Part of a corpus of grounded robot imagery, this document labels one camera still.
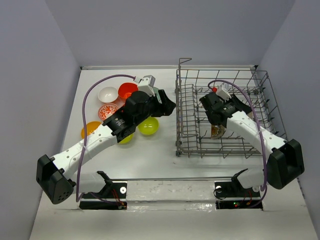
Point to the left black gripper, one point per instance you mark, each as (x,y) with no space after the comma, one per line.
(164,109)

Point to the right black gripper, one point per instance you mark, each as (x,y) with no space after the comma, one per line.
(237,101)

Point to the beige painted ceramic bowl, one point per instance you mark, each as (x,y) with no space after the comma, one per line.
(217,131)

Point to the grey wire dish rack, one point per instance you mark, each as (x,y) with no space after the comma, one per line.
(249,84)

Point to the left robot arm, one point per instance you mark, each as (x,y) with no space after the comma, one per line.
(56,174)

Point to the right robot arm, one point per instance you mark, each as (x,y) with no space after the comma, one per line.
(282,160)

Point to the orange square bowl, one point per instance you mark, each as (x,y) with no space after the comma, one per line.
(126,89)

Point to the lime green bowl right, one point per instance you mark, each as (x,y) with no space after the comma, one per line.
(149,126)

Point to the lime green bowl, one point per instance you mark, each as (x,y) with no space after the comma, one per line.
(149,126)
(126,139)

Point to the pale green ceramic bowl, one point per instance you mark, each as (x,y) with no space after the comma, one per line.
(156,91)

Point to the small white bowl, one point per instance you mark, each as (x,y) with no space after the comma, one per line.
(108,94)

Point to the red white patterned bowl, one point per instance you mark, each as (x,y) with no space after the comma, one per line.
(107,110)

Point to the lime green bowl left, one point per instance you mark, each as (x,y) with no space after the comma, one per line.
(126,139)

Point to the yellow bowl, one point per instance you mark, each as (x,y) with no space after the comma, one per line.
(90,128)

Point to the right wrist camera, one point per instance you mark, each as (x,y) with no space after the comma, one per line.
(222,91)

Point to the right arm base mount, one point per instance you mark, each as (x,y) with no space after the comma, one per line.
(239,192)

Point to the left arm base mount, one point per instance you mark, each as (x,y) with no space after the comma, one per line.
(111,197)

